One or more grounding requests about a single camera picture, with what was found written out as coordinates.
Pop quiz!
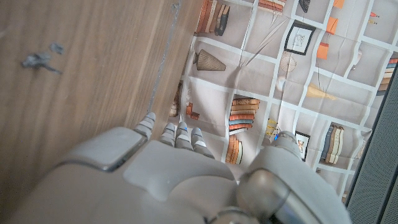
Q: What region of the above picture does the printed bookshelf backdrop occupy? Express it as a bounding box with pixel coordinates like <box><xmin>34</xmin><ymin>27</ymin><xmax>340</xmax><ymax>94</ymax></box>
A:
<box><xmin>167</xmin><ymin>0</ymin><xmax>398</xmax><ymax>203</ymax></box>

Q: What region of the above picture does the perforated partition panel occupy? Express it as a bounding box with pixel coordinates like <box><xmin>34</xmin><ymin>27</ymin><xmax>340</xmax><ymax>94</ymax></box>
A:
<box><xmin>345</xmin><ymin>62</ymin><xmax>398</xmax><ymax>224</ymax></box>

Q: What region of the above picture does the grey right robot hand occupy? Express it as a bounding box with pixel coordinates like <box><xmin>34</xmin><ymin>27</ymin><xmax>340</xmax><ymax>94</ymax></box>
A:
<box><xmin>6</xmin><ymin>111</ymin><xmax>352</xmax><ymax>224</ymax></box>

